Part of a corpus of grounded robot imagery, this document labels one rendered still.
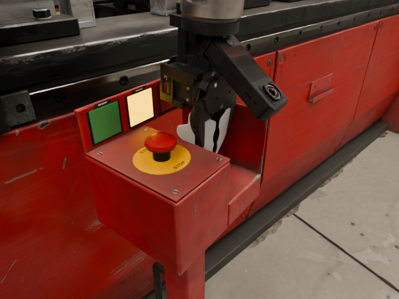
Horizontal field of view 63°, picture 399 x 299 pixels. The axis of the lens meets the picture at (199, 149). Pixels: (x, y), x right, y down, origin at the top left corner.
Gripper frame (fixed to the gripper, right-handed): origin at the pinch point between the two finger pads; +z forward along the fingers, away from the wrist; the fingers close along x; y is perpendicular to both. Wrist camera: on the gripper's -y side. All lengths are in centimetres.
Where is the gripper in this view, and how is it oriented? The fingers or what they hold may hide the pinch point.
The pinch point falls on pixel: (211, 158)
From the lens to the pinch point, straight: 49.5
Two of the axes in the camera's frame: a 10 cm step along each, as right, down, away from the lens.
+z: -0.6, 8.3, 5.6
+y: -7.9, -3.9, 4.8
